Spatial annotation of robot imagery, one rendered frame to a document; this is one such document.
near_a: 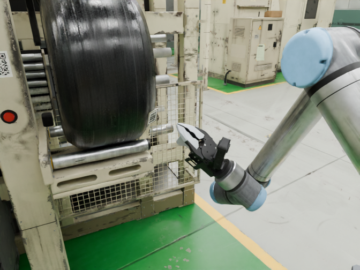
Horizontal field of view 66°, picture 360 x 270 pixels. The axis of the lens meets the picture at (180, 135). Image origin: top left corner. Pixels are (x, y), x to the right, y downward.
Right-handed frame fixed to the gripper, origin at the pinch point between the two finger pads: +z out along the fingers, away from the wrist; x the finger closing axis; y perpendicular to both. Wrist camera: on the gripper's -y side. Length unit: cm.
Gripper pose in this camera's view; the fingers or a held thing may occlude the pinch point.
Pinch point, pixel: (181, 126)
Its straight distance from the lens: 81.5
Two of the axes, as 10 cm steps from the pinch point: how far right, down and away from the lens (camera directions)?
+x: 4.1, -6.8, 6.1
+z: -7.3, -6.5, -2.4
